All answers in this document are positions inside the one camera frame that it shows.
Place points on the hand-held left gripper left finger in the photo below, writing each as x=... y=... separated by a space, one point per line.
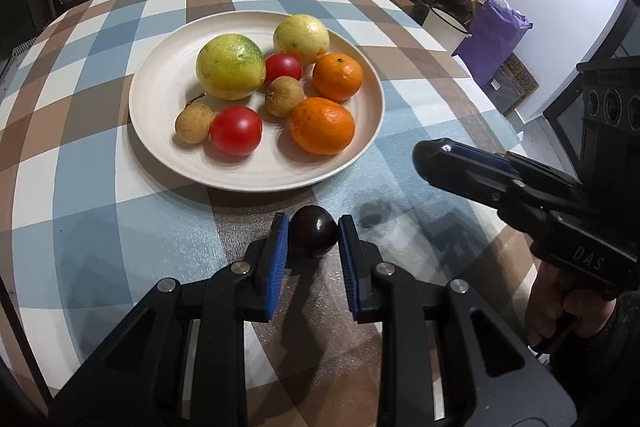
x=277 y=257

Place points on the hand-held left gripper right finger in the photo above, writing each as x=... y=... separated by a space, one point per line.
x=347 y=257

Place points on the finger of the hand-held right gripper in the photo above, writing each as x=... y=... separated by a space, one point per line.
x=480 y=154
x=475 y=184

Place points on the dark purple plum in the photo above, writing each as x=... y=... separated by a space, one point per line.
x=312 y=229

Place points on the red tomato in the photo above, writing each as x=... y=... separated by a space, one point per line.
x=285 y=67
x=235 y=131

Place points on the orange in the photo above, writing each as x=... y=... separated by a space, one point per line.
x=322 y=126
x=337 y=77

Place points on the brown longan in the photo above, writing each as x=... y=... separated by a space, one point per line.
x=285 y=97
x=194 y=123

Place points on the cream round plate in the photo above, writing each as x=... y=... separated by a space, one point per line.
x=165 y=72

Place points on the person's right hand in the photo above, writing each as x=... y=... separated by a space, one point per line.
x=550 y=307

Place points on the brown doormat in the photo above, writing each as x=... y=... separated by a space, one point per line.
x=517 y=82

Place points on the purple plastic bag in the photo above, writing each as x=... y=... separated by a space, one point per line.
x=487 y=37

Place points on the white bucket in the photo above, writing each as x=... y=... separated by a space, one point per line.
x=447 y=27

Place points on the checkered tablecloth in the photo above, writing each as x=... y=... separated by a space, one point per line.
x=100 y=207

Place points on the green yellow round fruit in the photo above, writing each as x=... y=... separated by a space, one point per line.
x=230 y=67

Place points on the pale yellow round fruit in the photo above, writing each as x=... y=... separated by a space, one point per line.
x=300 y=38

